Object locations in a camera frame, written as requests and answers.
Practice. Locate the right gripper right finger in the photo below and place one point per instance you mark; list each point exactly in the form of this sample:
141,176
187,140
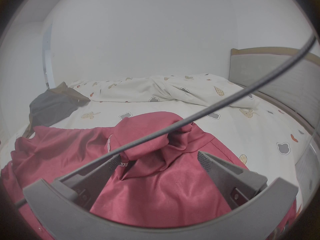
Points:
232,182

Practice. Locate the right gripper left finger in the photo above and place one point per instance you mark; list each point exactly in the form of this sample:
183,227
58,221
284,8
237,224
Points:
92,186

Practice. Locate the red shirt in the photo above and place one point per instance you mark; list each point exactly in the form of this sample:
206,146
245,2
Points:
162,191

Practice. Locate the clear plastic box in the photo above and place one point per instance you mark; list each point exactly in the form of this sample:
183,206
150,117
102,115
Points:
306,169

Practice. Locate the grey garment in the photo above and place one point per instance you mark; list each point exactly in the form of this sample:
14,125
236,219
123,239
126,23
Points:
52,106

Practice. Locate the brown garment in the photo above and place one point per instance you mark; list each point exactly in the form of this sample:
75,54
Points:
72,92

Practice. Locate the white printed quilt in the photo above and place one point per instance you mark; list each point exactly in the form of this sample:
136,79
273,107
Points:
150,89

